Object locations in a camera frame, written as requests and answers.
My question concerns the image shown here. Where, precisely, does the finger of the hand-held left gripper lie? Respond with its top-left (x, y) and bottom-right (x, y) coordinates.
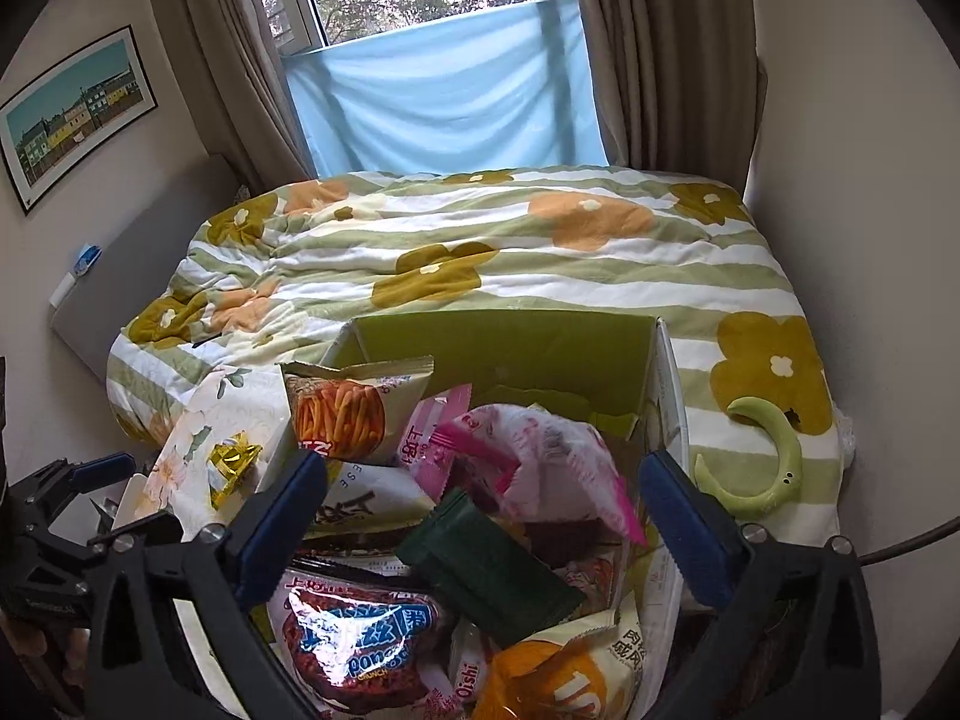
top-left (86, 510), bottom-right (185, 554)
top-left (34, 452), bottom-right (139, 501)

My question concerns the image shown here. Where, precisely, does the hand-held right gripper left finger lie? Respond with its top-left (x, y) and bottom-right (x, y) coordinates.
top-left (88, 448), bottom-right (329, 720)

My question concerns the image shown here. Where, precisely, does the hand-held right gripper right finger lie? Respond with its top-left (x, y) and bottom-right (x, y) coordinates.
top-left (637, 448), bottom-right (884, 720)

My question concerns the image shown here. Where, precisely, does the pink striped marshmallow packet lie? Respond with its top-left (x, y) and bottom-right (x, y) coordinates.
top-left (439, 403), bottom-right (650, 547)

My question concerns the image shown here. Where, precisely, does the person's left hand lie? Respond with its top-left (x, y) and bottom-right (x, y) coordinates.
top-left (0, 611), bottom-right (92, 700)

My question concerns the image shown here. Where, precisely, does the white black lettered snack packet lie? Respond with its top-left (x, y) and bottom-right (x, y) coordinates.
top-left (298, 456), bottom-right (437, 541)

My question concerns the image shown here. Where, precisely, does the floral gift box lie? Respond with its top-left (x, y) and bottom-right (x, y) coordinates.
top-left (137, 366), bottom-right (302, 535)

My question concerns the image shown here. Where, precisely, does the green crescent neck massager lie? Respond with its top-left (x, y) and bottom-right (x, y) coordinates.
top-left (692, 395), bottom-right (803, 520)

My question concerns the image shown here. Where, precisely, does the fries snack packet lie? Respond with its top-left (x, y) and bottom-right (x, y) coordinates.
top-left (280, 355), bottom-right (436, 466)

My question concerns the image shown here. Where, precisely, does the small pink snack packet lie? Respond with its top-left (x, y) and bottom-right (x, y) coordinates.
top-left (407, 382), bottom-right (475, 497)

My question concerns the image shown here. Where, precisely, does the orange and cream snack packet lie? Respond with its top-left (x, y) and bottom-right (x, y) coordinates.
top-left (471, 591), bottom-right (647, 720)

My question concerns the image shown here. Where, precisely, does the dark green snack packet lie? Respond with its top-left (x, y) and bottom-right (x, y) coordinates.
top-left (394, 486), bottom-right (587, 651)

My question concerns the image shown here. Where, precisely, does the grey padded headboard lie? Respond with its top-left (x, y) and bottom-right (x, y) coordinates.
top-left (49, 154), bottom-right (252, 385)

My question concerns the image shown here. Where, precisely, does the small white snack packet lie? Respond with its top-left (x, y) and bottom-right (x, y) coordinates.
top-left (448, 617), bottom-right (497, 715)

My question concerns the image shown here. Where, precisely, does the floral striped quilt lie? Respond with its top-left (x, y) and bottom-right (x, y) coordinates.
top-left (105, 163), bottom-right (842, 542)

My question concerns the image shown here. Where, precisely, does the beige curtain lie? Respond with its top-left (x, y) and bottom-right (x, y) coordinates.
top-left (576, 0), bottom-right (771, 182)
top-left (169, 0), bottom-right (314, 192)

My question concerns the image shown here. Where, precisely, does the light blue cloth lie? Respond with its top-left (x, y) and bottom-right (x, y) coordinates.
top-left (285, 0), bottom-right (610, 179)

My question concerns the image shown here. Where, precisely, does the red blue ring snack packet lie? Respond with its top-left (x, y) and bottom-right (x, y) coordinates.
top-left (266, 568), bottom-right (460, 718)

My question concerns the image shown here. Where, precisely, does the dark cable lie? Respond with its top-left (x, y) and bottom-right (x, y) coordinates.
top-left (855, 512), bottom-right (960, 567)

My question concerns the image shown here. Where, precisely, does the framed wall picture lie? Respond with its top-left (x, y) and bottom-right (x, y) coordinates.
top-left (0, 25), bottom-right (160, 216)

